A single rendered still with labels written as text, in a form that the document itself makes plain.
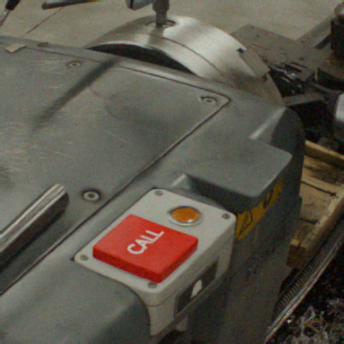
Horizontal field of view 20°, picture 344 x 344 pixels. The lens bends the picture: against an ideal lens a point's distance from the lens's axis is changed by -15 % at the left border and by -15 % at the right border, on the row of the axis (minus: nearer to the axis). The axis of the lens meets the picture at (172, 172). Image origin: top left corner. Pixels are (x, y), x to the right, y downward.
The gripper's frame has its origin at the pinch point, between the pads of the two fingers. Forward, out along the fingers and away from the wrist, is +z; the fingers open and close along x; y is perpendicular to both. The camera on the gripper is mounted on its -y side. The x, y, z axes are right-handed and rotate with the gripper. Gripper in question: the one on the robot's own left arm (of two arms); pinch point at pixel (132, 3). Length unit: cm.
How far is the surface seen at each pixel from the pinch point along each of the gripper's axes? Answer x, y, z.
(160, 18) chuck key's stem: 0.5, 13.0, 8.0
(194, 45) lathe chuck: -5.8, 10.7, 7.7
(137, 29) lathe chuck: 1.8, 10.8, 10.0
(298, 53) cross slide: -5, 77, 35
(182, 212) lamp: -21.6, -25.5, -0.7
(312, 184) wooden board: -23, 46, 38
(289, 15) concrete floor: 56, 342, 159
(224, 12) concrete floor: 80, 315, 167
